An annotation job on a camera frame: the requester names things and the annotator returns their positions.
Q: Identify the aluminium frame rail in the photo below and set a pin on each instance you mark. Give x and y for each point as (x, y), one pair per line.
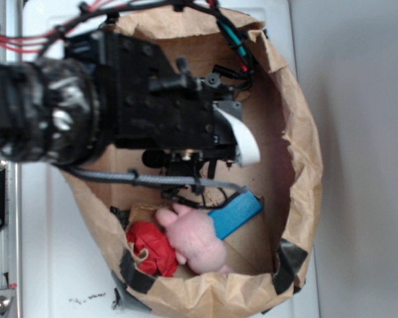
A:
(11, 16)

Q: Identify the red crumpled cloth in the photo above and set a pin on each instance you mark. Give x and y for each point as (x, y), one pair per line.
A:
(154, 254)

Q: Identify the blue rectangular block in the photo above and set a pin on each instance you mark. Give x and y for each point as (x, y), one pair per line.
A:
(235, 214)

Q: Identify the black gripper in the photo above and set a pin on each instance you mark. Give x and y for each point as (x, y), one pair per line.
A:
(146, 103)

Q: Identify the pink plush pig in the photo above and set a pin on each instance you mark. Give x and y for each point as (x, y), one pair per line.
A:
(191, 233)

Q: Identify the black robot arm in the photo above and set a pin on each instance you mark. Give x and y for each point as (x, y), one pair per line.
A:
(48, 112)

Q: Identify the brown paper bag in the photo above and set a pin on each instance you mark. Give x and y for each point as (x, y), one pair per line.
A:
(269, 254)

